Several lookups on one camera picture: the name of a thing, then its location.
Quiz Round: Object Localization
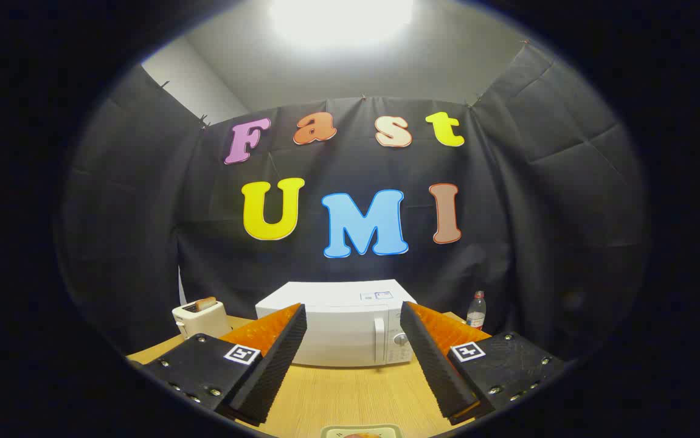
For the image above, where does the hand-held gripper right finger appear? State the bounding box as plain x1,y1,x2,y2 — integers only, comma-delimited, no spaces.
400,301,566,425

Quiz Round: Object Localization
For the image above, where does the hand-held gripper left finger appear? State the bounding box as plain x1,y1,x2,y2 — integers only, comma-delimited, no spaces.
128,302,308,426

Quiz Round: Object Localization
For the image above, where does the white microwave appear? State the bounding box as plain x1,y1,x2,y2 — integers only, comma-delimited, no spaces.
255,279,418,368

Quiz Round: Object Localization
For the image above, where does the clear plastic water bottle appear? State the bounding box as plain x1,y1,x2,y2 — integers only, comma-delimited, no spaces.
466,291,487,331

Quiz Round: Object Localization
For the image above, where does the cream toaster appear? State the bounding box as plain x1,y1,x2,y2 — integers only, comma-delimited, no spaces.
172,298,232,340

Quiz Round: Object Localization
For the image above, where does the cream square plate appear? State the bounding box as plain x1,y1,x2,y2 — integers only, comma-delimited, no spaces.
321,424,404,438

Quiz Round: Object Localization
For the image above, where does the ceiling light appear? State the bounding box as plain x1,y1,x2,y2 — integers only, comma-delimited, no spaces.
269,0,414,49

